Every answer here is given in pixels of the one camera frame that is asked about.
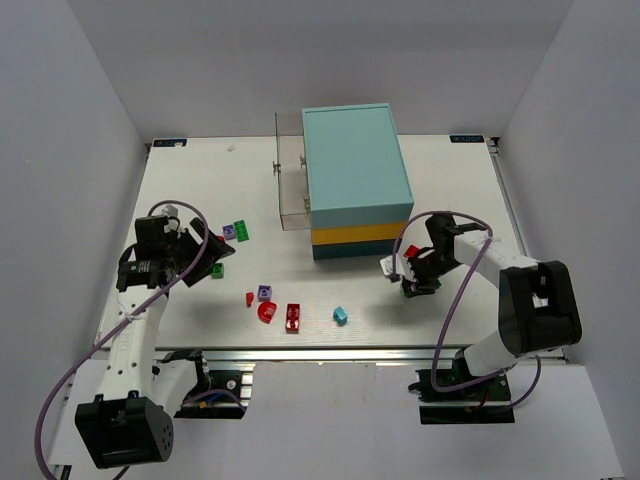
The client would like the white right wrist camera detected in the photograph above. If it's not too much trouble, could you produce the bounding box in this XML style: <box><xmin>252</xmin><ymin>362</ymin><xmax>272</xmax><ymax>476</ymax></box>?
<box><xmin>379</xmin><ymin>254</ymin><xmax>415</xmax><ymax>283</ymax></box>

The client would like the blue label right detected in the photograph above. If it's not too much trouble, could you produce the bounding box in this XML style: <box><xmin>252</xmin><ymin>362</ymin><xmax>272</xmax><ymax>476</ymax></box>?
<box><xmin>449</xmin><ymin>135</ymin><xmax>485</xmax><ymax>144</ymax></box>

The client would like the purple square lego lower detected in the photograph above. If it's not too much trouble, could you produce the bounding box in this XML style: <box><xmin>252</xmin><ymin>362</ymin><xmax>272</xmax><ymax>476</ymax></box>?
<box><xmin>257</xmin><ymin>285</ymin><xmax>273</xmax><ymax>302</ymax></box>

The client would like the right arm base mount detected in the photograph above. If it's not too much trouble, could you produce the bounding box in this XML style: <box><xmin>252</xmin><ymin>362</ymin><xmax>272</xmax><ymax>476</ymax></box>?
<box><xmin>407</xmin><ymin>369</ymin><xmax>515</xmax><ymax>425</ymax></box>

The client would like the red half-round lego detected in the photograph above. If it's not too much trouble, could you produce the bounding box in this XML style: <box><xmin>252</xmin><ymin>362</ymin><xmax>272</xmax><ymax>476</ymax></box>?
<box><xmin>257</xmin><ymin>301</ymin><xmax>277</xmax><ymax>324</ymax></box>

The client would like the blue label left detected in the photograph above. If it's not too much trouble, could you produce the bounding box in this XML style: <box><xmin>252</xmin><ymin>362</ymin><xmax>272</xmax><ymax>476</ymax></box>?
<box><xmin>152</xmin><ymin>138</ymin><xmax>187</xmax><ymax>148</ymax></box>

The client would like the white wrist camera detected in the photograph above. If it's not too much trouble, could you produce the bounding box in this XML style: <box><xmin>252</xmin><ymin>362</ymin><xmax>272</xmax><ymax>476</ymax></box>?
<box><xmin>161</xmin><ymin>204</ymin><xmax>180</xmax><ymax>233</ymax></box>
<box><xmin>379</xmin><ymin>254</ymin><xmax>415</xmax><ymax>283</ymax></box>

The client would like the small cyan lego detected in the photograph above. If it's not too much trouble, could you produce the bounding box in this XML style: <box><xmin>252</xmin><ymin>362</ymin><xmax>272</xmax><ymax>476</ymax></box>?
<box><xmin>333</xmin><ymin>306</ymin><xmax>348</xmax><ymax>326</ymax></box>

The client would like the blue label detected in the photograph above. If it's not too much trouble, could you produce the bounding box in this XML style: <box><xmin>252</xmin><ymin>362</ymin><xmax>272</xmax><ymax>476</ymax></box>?
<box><xmin>449</xmin><ymin>135</ymin><xmax>485</xmax><ymax>144</ymax></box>
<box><xmin>152</xmin><ymin>138</ymin><xmax>187</xmax><ymax>148</ymax></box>

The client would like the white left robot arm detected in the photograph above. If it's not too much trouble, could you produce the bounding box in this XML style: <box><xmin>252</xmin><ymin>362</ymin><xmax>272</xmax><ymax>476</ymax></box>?
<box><xmin>74</xmin><ymin>211</ymin><xmax>235</xmax><ymax>470</ymax></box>

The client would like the transparent drawer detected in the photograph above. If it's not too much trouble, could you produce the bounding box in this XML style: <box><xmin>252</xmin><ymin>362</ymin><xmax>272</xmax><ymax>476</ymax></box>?
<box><xmin>273</xmin><ymin>112</ymin><xmax>311</xmax><ymax>231</ymax></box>

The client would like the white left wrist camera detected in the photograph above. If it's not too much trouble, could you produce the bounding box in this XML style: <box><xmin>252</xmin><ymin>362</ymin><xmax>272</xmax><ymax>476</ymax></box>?
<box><xmin>161</xmin><ymin>204</ymin><xmax>180</xmax><ymax>233</ymax></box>

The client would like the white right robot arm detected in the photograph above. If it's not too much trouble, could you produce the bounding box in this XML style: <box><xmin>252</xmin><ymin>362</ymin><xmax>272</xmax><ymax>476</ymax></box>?
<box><xmin>386</xmin><ymin>210</ymin><xmax>583</xmax><ymax>394</ymax></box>

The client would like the stacked teal yellow drawer cabinet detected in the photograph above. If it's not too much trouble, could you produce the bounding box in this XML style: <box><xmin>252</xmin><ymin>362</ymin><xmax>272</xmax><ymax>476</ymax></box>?
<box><xmin>302</xmin><ymin>103</ymin><xmax>414</xmax><ymax>261</ymax></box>

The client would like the small green lego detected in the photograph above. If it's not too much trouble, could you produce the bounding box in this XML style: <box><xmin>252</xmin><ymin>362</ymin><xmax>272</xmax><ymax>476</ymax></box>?
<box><xmin>210</xmin><ymin>263</ymin><xmax>225</xmax><ymax>279</ymax></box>

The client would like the red sloped lego right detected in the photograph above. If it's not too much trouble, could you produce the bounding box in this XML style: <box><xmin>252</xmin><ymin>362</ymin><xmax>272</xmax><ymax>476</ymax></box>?
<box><xmin>403</xmin><ymin>244</ymin><xmax>421</xmax><ymax>259</ymax></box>

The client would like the purple square lego upper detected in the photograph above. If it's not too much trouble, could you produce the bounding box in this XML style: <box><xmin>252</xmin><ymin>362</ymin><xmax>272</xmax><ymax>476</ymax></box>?
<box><xmin>222</xmin><ymin>224</ymin><xmax>237</xmax><ymax>241</ymax></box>

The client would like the purple square lego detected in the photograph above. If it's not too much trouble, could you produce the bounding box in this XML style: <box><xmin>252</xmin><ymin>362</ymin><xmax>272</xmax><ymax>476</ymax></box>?
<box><xmin>257</xmin><ymin>285</ymin><xmax>273</xmax><ymax>302</ymax></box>
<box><xmin>222</xmin><ymin>224</ymin><xmax>237</xmax><ymax>241</ymax></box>

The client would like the red transparent rectangular lego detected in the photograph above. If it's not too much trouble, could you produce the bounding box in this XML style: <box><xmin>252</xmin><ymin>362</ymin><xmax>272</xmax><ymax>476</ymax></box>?
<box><xmin>285</xmin><ymin>303</ymin><xmax>301</xmax><ymax>334</ymax></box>

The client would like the green lego plate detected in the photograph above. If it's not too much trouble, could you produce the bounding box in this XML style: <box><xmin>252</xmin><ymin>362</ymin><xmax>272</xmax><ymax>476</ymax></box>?
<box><xmin>233</xmin><ymin>220</ymin><xmax>250</xmax><ymax>242</ymax></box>

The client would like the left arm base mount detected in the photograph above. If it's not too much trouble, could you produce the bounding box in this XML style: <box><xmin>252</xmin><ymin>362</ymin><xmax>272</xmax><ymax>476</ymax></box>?
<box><xmin>151</xmin><ymin>349</ymin><xmax>247</xmax><ymax>420</ymax></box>

